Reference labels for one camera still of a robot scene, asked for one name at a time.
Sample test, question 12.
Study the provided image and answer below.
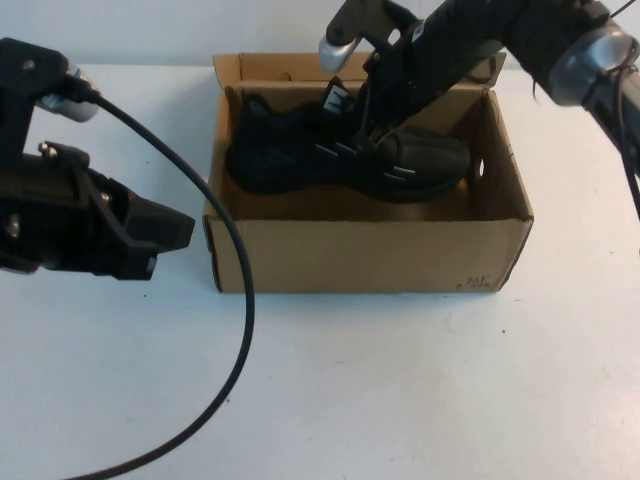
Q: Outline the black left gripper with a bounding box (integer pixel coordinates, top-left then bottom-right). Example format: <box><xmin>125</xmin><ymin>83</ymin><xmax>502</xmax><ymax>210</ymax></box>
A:
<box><xmin>0</xmin><ymin>141</ymin><xmax>197</xmax><ymax>282</ymax></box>

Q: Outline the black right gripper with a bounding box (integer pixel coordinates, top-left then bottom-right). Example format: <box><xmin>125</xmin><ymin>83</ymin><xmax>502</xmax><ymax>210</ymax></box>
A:
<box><xmin>352</xmin><ymin>0</ymin><xmax>507</xmax><ymax>152</ymax></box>

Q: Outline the black mesh sneaker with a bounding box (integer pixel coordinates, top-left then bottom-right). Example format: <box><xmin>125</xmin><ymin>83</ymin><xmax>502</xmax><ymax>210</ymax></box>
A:
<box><xmin>227</xmin><ymin>77</ymin><xmax>472</xmax><ymax>204</ymax></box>

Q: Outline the brown cardboard shoe box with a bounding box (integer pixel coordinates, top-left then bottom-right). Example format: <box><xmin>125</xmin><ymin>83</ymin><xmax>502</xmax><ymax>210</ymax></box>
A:
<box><xmin>202</xmin><ymin>42</ymin><xmax>535</xmax><ymax>294</ymax></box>

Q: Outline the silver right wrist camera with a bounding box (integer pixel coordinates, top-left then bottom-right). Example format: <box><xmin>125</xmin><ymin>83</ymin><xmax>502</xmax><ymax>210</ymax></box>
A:
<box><xmin>318</xmin><ymin>30</ymin><xmax>365</xmax><ymax>75</ymax></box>

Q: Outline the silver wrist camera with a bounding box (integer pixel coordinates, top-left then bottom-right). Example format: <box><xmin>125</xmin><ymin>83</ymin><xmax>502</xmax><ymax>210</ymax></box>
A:
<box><xmin>38</xmin><ymin>63</ymin><xmax>102</xmax><ymax>124</ymax></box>
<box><xmin>318</xmin><ymin>30</ymin><xmax>365</xmax><ymax>75</ymax></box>

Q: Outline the black right camera mount bracket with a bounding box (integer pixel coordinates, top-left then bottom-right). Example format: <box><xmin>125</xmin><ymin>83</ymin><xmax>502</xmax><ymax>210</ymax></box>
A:
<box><xmin>324</xmin><ymin>0</ymin><xmax>419</xmax><ymax>66</ymax></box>

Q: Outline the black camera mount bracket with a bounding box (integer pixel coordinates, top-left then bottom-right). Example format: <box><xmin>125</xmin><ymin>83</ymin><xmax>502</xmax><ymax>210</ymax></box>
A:
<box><xmin>0</xmin><ymin>37</ymin><xmax>71</xmax><ymax>151</ymax></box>
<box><xmin>324</xmin><ymin>0</ymin><xmax>419</xmax><ymax>66</ymax></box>

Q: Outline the thick black left camera cable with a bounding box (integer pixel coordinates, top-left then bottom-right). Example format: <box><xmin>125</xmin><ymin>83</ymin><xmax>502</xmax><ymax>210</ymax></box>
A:
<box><xmin>69</xmin><ymin>74</ymin><xmax>257</xmax><ymax>480</ymax></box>

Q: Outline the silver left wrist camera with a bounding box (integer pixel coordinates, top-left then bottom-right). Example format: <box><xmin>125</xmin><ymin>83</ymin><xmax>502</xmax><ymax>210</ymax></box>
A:
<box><xmin>38</xmin><ymin>63</ymin><xmax>102</xmax><ymax>124</ymax></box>

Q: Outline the black left camera mount bracket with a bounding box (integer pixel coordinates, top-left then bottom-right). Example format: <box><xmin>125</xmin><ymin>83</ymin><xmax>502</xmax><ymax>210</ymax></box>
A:
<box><xmin>0</xmin><ymin>37</ymin><xmax>71</xmax><ymax>151</ymax></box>

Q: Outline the thin right wrist camera cable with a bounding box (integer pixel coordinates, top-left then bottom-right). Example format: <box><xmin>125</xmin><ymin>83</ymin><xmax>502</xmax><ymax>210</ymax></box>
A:
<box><xmin>529</xmin><ymin>0</ymin><xmax>640</xmax><ymax>221</ymax></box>

